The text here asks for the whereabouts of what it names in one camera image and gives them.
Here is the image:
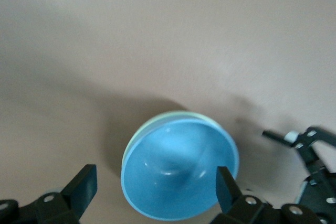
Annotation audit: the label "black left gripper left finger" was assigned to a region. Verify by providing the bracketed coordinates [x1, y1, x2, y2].
[0, 164, 98, 224]

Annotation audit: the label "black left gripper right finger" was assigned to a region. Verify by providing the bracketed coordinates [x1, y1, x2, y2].
[212, 166, 326, 224]

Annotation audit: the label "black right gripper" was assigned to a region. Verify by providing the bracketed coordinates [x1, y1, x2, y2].
[262, 126, 336, 216]

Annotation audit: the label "blue bowl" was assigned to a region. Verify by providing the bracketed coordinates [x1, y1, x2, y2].
[120, 119, 240, 221]

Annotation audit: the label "light green bowl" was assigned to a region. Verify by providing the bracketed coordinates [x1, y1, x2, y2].
[123, 110, 238, 162]

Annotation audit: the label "brown table cloth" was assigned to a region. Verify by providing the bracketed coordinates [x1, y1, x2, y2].
[0, 0, 336, 224]

